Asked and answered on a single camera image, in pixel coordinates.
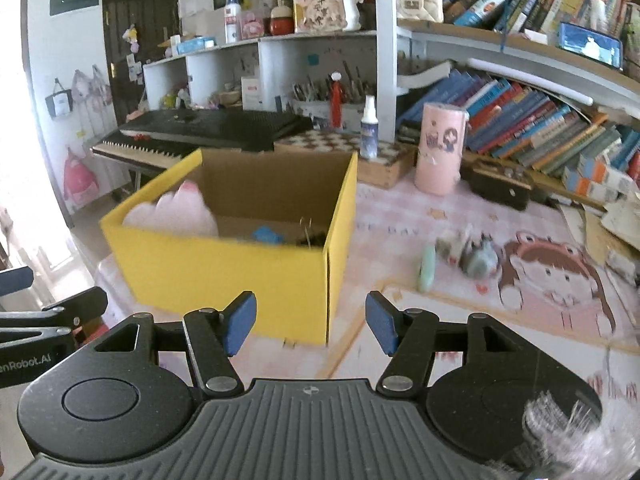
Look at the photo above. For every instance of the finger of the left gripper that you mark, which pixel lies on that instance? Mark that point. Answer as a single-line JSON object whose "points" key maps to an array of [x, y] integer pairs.
{"points": [[78, 310], [15, 280]]}

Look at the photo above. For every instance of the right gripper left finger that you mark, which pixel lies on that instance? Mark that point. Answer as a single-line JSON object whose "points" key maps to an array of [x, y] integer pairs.
{"points": [[212, 338]]}

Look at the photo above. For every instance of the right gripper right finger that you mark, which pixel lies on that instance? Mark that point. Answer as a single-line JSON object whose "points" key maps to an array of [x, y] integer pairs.
{"points": [[408, 338]]}

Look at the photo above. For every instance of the mint green eraser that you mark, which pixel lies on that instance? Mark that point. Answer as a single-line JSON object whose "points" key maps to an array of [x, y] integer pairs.
{"points": [[427, 268]]}

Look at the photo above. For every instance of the white staples box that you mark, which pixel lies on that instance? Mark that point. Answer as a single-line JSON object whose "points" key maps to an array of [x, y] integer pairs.
{"points": [[450, 246]]}

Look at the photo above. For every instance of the blue toy truck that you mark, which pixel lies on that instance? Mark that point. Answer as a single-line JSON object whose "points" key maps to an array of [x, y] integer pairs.
{"points": [[481, 258]]}

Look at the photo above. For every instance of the blue clay packet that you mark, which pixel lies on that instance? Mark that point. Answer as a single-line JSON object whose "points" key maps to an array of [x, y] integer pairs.
{"points": [[264, 234]]}

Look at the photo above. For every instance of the pink plush pig toy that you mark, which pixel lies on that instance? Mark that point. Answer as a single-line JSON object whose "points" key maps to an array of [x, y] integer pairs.
{"points": [[182, 212]]}

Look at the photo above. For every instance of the black binder clip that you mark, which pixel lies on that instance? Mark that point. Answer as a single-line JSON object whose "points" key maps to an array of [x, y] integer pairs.
{"points": [[311, 237]]}

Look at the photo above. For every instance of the yellow cardboard box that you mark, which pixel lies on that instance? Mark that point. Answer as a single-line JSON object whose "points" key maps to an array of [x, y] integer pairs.
{"points": [[297, 288]]}

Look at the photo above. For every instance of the pink cartoon desk mat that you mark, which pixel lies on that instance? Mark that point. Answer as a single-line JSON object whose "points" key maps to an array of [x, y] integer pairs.
{"points": [[391, 230]]}

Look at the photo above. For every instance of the wooden chessboard box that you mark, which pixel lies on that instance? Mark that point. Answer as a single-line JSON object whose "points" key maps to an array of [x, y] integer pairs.
{"points": [[391, 164]]}

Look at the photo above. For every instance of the pink cylindrical humidifier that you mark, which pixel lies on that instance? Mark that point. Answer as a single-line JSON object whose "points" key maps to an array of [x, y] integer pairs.
{"points": [[440, 148]]}

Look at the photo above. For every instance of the black brown desk organizer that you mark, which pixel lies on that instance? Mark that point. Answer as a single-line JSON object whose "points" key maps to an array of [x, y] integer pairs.
{"points": [[505, 185]]}

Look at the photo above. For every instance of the black electronic keyboard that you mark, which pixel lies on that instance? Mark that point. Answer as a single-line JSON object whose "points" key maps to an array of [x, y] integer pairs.
{"points": [[157, 140]]}

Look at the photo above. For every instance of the white spray bottle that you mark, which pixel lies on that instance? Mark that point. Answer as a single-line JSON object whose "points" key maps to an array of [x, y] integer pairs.
{"points": [[369, 130]]}

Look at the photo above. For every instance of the pile of papers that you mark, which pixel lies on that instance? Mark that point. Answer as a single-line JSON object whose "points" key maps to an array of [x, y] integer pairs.
{"points": [[612, 239]]}

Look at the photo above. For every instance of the white bookshelf unit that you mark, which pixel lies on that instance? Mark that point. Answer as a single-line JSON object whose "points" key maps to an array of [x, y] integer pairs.
{"points": [[277, 63]]}

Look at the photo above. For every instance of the pink floral ceramic figure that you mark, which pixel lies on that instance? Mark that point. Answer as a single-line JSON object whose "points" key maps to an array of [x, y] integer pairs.
{"points": [[324, 16]]}

